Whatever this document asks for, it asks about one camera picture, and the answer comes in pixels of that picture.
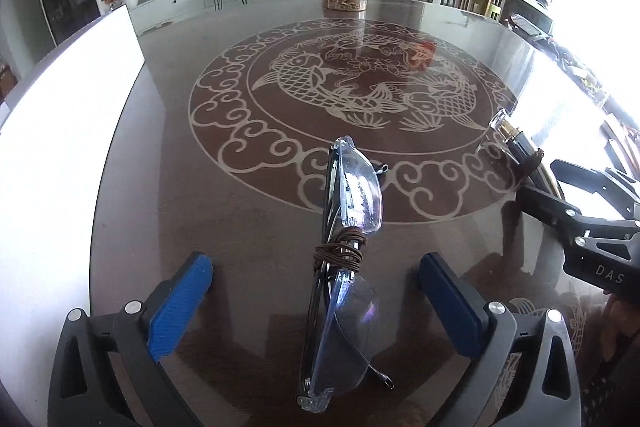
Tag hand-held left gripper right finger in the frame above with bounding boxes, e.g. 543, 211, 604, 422
419, 252, 583, 427

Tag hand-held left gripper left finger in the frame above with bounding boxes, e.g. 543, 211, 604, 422
47, 252, 215, 427

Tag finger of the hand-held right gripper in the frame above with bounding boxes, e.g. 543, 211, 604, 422
515, 184, 601, 248
550, 159, 640, 218

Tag dark bottle with clear cap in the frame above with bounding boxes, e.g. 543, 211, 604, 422
487, 108, 563, 198

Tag brown cord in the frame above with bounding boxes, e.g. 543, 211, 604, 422
312, 229, 368, 275

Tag clear safety glasses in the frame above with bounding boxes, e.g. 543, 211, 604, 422
297, 137, 396, 412

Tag person's right hand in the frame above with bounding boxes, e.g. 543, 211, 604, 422
602, 294, 640, 358

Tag white board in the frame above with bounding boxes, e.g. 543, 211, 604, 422
0, 3, 147, 388

